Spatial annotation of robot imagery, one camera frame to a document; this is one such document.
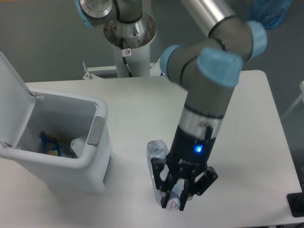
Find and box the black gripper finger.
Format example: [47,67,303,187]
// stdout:
[179,166,218,211]
[150,158,178,209]

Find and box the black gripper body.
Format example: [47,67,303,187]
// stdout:
[166,126,215,181]

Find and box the crushed clear plastic bottle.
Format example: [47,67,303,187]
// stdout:
[146,140,193,211]

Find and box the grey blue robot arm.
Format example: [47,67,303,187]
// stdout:
[75,0,267,210]

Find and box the white trash can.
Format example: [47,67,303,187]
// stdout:
[0,87,112,194]

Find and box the white trash can lid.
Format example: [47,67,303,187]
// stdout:
[0,53,43,152]

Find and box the black device at edge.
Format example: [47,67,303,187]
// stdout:
[287,192,304,218]

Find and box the blue snack wrapper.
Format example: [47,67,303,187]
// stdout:
[41,131,61,157]

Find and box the blue water jug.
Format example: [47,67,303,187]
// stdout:
[249,0,293,29]

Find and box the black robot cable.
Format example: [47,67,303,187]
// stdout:
[120,37,133,78]

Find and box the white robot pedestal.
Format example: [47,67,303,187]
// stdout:
[82,11,167,80]

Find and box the white frame at right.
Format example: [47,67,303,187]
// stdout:
[282,81,304,119]

